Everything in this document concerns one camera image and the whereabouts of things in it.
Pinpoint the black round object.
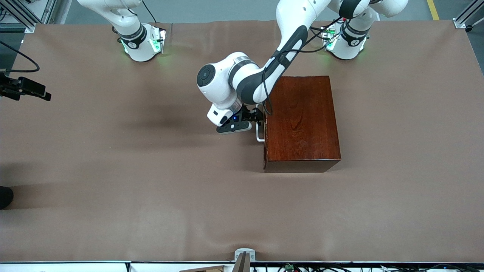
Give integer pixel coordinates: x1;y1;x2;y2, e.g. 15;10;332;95
0;186;14;210

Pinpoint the grey metal bracket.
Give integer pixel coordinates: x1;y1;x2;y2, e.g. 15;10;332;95
233;248;256;272

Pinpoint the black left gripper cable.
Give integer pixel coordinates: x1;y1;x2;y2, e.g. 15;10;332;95
262;17;343;116

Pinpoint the light wood drawer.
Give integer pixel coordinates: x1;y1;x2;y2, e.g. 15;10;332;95
256;102;268;161

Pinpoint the dark red-brown wooden cabinet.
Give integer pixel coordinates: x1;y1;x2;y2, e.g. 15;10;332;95
263;76;342;173

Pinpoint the brown table cover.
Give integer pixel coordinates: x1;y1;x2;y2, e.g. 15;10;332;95
0;19;484;263

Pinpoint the brown cardboard piece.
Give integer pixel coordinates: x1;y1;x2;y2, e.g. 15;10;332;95
179;266;226;272

